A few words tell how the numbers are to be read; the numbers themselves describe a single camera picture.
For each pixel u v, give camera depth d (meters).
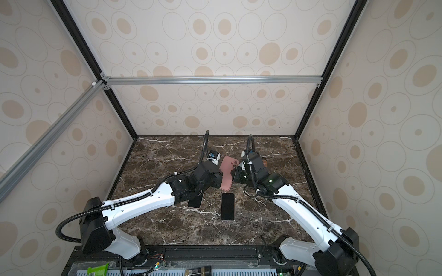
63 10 0.67
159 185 0.51
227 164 0.78
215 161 0.65
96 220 0.40
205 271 0.67
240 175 0.66
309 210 0.44
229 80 0.90
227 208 0.90
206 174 0.55
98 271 0.69
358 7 0.68
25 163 0.55
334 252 0.37
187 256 0.74
